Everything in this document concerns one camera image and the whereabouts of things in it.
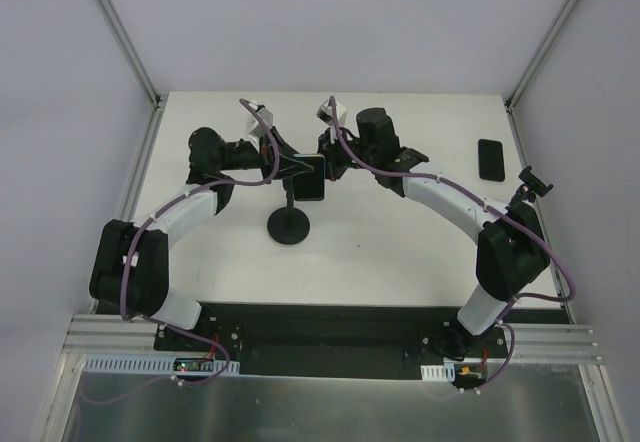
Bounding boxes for black smartphone silver edge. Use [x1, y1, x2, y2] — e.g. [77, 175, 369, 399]
[292, 154, 326, 202]

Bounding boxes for black round-base phone stand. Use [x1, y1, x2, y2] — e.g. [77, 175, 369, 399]
[267, 178, 311, 246]

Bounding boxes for black clamp phone stand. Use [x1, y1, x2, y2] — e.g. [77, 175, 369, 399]
[508, 166, 554, 208]

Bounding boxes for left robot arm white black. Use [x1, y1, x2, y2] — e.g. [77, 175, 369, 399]
[89, 127, 325, 351]

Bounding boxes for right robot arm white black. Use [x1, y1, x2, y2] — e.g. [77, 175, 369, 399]
[316, 101, 550, 357]

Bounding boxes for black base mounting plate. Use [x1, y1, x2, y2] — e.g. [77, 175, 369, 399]
[152, 301, 574, 378]

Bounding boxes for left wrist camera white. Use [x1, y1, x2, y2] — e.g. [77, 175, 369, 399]
[245, 101, 273, 143]

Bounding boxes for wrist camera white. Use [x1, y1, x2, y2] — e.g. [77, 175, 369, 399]
[316, 96, 348, 127]
[245, 101, 273, 143]

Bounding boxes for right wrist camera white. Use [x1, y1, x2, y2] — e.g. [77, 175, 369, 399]
[316, 96, 348, 127]

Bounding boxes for aluminium corner frame post left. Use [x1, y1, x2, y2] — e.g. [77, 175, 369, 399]
[94, 0, 162, 109]

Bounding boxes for aluminium corner frame post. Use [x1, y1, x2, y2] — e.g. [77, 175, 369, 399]
[504, 0, 582, 114]
[94, 0, 162, 109]

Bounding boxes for white slotted cable duct left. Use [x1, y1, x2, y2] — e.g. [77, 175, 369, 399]
[84, 354, 240, 377]

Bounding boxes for white slotted cable duct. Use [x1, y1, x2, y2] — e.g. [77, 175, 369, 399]
[420, 361, 455, 383]
[84, 354, 240, 377]

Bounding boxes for white slotted cable duct right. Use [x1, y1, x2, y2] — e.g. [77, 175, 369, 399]
[420, 361, 455, 383]

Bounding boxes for aluminium corner frame post right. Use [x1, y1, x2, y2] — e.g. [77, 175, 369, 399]
[504, 0, 582, 114]

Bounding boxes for aluminium front rail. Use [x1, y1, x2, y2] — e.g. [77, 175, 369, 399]
[63, 315, 604, 365]

